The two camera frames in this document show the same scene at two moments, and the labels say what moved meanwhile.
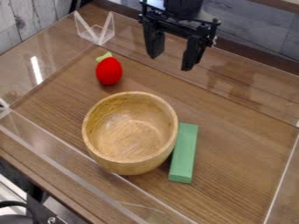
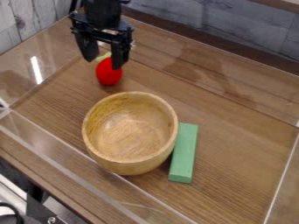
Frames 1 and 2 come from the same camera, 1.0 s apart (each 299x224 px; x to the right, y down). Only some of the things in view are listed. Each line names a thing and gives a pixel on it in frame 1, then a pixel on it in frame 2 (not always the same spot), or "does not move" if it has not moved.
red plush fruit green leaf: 108,69 does not move
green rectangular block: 182,162 does not move
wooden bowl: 128,132 does not move
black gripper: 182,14 to 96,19
